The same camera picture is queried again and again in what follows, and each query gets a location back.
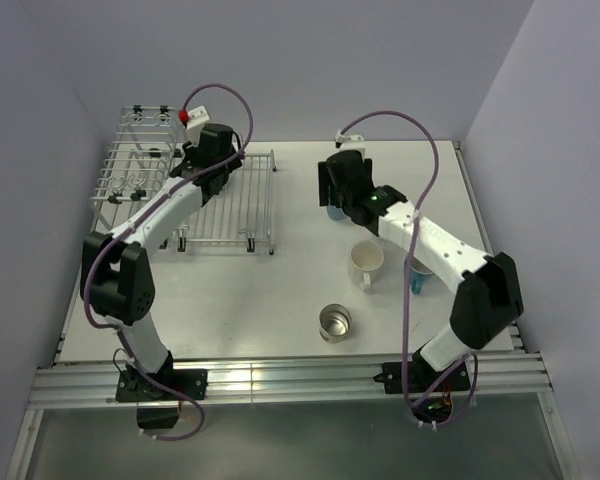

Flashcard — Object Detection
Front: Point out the light blue plastic cup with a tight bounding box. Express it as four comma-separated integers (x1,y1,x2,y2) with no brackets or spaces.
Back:
326,205,346,221

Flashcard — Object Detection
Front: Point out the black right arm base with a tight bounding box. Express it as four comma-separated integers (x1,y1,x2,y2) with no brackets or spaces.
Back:
373,361,471,395

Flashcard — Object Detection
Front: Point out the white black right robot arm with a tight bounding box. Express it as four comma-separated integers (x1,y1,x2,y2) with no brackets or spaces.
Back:
318,150,524,390

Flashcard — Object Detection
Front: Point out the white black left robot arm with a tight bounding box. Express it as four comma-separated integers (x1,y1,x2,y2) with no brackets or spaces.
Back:
80,123,243,399

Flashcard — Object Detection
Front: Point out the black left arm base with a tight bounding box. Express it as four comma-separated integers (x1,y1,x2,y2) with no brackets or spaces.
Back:
115,368,209,404

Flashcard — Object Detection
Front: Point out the blue white ceramic mug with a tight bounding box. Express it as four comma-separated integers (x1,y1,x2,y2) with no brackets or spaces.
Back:
404,258,434,295

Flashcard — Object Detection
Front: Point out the stainless steel cup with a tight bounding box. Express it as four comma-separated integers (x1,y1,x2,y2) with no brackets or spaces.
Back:
319,303,352,343

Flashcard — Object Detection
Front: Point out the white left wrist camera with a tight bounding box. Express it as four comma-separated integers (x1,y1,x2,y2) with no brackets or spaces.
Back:
178,106,211,146

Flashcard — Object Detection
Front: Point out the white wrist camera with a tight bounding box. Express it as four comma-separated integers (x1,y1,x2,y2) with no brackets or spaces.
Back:
334,130,366,156
178,106,211,146

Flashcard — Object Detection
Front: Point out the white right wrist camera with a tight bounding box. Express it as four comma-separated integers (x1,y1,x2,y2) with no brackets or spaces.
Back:
334,130,366,156

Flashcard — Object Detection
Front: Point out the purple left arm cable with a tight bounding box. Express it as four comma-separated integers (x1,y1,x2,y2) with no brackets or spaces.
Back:
82,83,255,444

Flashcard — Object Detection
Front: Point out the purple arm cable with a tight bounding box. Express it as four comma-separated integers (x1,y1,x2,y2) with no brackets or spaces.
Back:
82,83,255,444
339,109,479,426

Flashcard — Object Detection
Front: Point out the metal wire dish rack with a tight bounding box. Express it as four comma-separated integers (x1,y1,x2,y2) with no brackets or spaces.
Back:
82,105,276,265

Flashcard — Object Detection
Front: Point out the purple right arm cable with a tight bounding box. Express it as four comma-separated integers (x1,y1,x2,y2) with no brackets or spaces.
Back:
339,109,479,426

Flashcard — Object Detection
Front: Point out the aluminium frame rail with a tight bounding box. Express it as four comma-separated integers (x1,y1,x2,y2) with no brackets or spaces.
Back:
26,350,553,410

